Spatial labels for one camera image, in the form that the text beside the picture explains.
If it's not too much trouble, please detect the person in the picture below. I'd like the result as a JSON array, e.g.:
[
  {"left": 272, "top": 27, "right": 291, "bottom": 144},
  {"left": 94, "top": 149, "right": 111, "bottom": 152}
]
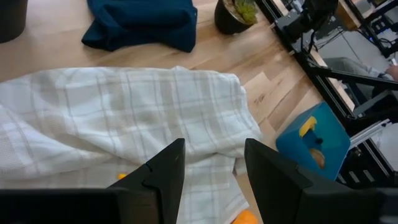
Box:
[{"left": 323, "top": 57, "right": 398, "bottom": 100}]

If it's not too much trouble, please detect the teal plastic tupperware container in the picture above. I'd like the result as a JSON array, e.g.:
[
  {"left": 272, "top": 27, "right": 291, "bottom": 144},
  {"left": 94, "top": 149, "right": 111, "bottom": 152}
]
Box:
[{"left": 275, "top": 101, "right": 351, "bottom": 182}]

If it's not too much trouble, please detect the yellow toy banana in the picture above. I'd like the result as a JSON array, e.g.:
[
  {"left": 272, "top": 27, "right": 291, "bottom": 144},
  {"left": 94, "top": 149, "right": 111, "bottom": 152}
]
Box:
[{"left": 298, "top": 116, "right": 318, "bottom": 138}]

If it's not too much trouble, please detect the orange toy produce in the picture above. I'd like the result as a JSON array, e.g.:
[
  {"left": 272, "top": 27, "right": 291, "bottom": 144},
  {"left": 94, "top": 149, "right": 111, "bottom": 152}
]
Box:
[{"left": 231, "top": 210, "right": 259, "bottom": 224}]

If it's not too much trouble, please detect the navy blue cloth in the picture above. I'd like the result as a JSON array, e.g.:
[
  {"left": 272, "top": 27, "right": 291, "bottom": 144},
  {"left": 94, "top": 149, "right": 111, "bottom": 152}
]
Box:
[{"left": 81, "top": 0, "right": 199, "bottom": 53}]

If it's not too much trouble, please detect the small potted succulent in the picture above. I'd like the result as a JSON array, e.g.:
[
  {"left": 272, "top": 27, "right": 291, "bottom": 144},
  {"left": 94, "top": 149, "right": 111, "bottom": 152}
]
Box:
[{"left": 214, "top": 0, "right": 259, "bottom": 35}]

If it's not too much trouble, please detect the brown toy kiwi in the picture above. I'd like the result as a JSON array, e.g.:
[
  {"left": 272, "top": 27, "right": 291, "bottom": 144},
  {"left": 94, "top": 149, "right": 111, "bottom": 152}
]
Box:
[{"left": 309, "top": 148, "right": 326, "bottom": 169}]

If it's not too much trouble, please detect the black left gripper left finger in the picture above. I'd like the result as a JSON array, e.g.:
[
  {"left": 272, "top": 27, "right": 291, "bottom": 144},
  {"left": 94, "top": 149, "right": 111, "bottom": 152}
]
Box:
[{"left": 0, "top": 138, "right": 187, "bottom": 224}]

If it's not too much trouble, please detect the black aluminium table frame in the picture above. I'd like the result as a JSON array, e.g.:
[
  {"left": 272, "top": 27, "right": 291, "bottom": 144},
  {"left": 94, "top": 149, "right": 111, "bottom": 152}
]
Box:
[{"left": 254, "top": 0, "right": 398, "bottom": 187}]

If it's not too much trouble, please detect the white plaid dish towel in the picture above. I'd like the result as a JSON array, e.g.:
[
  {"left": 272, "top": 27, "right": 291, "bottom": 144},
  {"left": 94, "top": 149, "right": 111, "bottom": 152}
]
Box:
[{"left": 0, "top": 65, "right": 262, "bottom": 224}]

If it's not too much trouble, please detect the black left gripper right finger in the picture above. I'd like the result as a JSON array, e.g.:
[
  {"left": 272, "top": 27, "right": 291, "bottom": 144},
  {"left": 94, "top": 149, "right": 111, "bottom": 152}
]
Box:
[{"left": 244, "top": 139, "right": 398, "bottom": 224}]

